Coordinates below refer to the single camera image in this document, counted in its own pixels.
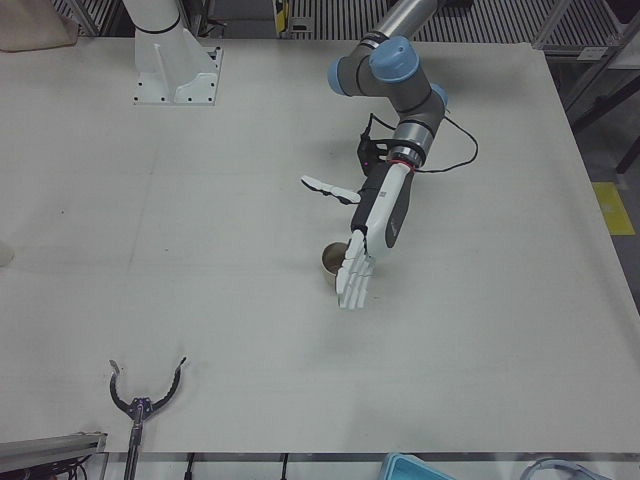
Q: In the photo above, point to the white grey robot hand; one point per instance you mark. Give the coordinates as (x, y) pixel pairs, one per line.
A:
(387, 220)

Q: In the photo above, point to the beige cup with brownish inside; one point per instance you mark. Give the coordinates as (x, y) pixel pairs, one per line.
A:
(331, 257)

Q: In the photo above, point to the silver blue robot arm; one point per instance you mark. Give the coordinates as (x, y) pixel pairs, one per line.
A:
(395, 60)

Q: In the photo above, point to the teal plastic bin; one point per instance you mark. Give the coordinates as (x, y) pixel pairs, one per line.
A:
(405, 467)

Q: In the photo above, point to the light blue curved band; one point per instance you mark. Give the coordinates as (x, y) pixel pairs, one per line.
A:
(560, 462)

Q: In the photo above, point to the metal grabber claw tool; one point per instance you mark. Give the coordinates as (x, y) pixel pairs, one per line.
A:
(136, 405)

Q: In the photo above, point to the aluminium profile bar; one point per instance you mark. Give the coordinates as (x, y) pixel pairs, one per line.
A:
(50, 445)

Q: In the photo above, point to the beige cloth bag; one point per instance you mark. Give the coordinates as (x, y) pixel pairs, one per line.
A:
(30, 25)

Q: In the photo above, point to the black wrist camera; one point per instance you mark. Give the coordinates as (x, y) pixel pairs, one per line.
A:
(367, 152)

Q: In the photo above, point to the yellow black post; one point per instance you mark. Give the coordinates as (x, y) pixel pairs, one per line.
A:
(281, 15)

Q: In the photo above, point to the aluminium frame rack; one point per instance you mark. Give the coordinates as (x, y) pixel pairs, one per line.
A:
(555, 45)

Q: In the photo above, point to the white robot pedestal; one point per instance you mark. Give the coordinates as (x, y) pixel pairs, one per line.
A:
(165, 55)

